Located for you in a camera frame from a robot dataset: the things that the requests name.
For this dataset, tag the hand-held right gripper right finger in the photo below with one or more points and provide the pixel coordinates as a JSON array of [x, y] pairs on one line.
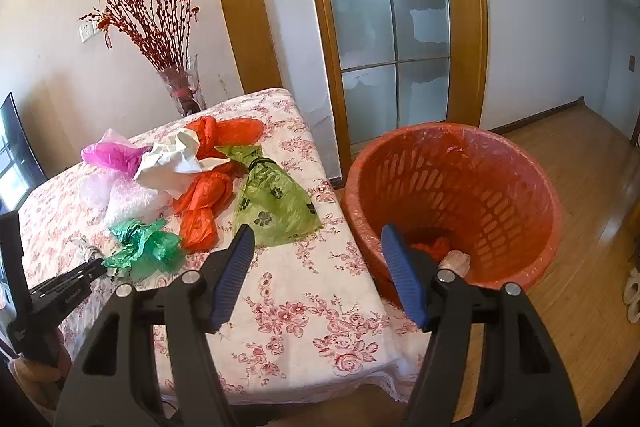
[[402, 277]]

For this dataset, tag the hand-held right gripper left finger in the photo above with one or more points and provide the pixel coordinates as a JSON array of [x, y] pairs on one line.
[[232, 277]]

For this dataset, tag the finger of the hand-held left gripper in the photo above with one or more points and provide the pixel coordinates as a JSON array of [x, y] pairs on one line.
[[70, 298], [75, 276]]

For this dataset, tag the dark green plastic bag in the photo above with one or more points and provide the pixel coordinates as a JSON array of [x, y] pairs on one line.
[[145, 252]]

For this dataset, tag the orange plastic bag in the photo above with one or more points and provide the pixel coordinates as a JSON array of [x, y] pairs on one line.
[[235, 132], [200, 207]]

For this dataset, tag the light green paw-print bag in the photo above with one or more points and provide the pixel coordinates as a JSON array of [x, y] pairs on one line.
[[275, 202]]

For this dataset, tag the orange plastic waste basket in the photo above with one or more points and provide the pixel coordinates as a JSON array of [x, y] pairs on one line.
[[500, 217]]

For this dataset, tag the pink plastic bag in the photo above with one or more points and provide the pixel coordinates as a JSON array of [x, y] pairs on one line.
[[112, 154]]

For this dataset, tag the person's left hand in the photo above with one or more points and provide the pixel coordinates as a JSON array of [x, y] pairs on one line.
[[35, 374]]

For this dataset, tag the orange plastic scrap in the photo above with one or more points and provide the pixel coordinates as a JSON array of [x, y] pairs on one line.
[[432, 249]]

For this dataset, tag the pale pink crumpled wad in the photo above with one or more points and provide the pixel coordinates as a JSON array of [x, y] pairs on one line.
[[456, 263]]

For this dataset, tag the floral tablecloth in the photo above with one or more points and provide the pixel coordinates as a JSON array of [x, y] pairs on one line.
[[310, 317]]

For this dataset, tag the clear bubble wrap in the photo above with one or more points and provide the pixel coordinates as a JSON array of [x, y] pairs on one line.
[[125, 202]]

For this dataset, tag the flat screen television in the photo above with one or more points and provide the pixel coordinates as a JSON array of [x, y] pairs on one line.
[[20, 147]]

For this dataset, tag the glass vase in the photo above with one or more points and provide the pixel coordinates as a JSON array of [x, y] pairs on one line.
[[182, 89]]

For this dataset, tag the white slipper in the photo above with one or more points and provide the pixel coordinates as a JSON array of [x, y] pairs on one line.
[[632, 287], [629, 313]]

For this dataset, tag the small red hanging ornament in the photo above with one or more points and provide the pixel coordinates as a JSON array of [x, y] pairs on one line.
[[105, 27]]

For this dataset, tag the frosted glass door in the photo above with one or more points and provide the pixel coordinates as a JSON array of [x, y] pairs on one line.
[[380, 22]]

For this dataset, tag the red decorative branches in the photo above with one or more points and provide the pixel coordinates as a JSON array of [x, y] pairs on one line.
[[150, 27]]

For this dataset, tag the white room door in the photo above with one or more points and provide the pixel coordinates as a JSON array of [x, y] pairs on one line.
[[620, 57]]

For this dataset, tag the white wall socket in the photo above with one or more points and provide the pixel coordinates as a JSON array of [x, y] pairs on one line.
[[89, 31]]

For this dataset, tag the wooden door frame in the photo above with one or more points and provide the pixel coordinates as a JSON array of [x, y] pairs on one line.
[[465, 7]]

